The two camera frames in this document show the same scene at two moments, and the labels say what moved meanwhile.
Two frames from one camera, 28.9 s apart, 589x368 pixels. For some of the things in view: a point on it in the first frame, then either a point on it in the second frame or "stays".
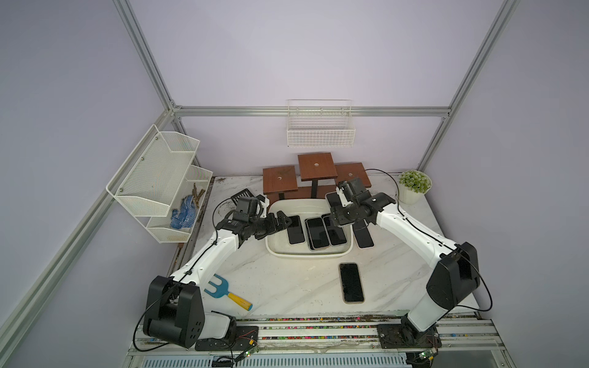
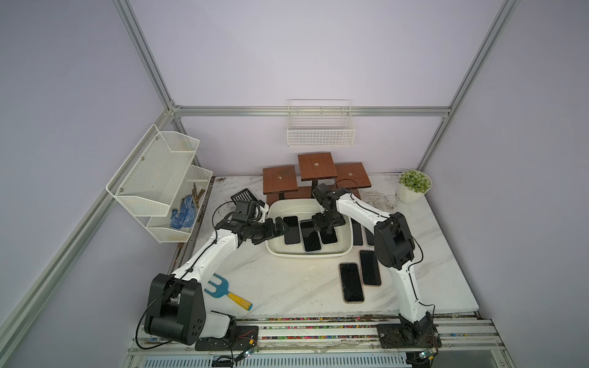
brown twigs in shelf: (196, 195) stays
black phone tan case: (350, 283) stays
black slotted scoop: (243, 193) stays
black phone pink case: (316, 234) -> (370, 268)
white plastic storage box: (313, 233) stays
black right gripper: (337, 214) -> (320, 223)
